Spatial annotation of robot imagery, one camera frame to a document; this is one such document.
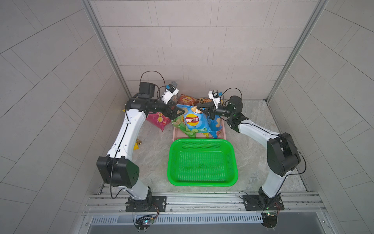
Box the green cucumber chips bag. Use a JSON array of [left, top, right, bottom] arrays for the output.
[[171, 115, 196, 138]]

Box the pink chips bag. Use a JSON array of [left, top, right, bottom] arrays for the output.
[[146, 112, 171, 131]]

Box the light blue chips bag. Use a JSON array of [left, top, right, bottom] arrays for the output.
[[177, 104, 210, 137]]

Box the pink plastic basket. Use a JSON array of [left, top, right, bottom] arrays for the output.
[[171, 121, 227, 141]]

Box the black orange snack bag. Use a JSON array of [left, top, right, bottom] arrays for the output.
[[198, 98, 224, 105]]

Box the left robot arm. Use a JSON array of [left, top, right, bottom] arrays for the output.
[[96, 98, 185, 206]]

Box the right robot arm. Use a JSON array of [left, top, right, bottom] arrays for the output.
[[197, 96, 301, 208]]

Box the red chips bag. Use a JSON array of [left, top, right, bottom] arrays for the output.
[[177, 94, 199, 106]]

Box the green plastic basket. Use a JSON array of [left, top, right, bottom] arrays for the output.
[[167, 138, 239, 187]]

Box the glass jar on stand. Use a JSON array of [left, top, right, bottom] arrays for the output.
[[169, 81, 179, 95]]

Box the left circuit board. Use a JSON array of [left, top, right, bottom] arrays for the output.
[[133, 215, 155, 232]]

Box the circuit board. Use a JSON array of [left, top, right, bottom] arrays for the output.
[[262, 213, 278, 229], [133, 215, 155, 232]]

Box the right circuit board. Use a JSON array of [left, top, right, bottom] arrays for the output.
[[262, 213, 278, 229]]

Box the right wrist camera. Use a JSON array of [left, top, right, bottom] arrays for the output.
[[208, 90, 222, 109]]

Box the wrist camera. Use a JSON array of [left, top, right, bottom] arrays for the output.
[[208, 90, 222, 109], [161, 85, 177, 104]]

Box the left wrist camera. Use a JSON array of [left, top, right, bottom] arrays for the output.
[[161, 85, 177, 104]]

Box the yellow plastic frame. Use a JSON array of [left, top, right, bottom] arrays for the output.
[[133, 142, 139, 150]]

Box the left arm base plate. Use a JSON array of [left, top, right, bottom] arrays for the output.
[[126, 196, 167, 213]]

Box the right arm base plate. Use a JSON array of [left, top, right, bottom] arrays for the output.
[[240, 194, 284, 212]]

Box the aluminium rail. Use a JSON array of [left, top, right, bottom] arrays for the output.
[[79, 192, 327, 215]]

